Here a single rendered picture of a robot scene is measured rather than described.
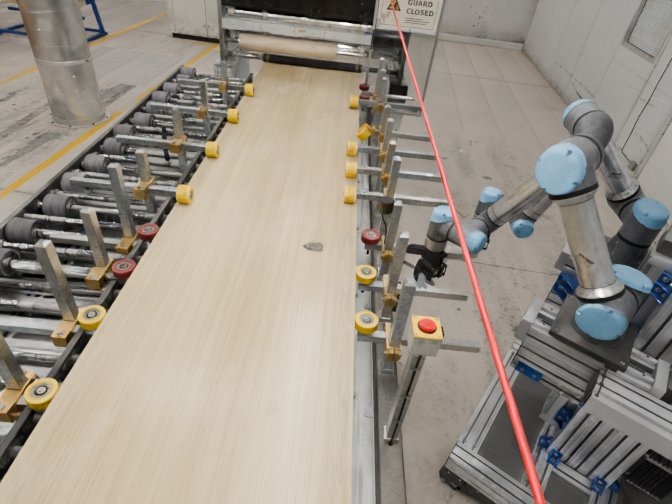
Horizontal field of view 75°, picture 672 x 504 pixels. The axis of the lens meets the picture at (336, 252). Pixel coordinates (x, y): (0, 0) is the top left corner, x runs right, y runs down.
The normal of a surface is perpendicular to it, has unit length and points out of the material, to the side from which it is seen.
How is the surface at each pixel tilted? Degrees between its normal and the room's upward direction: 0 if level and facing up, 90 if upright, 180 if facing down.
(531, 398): 0
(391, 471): 0
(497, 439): 0
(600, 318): 96
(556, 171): 84
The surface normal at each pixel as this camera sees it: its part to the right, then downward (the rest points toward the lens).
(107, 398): 0.10, -0.78
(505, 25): -0.13, 0.61
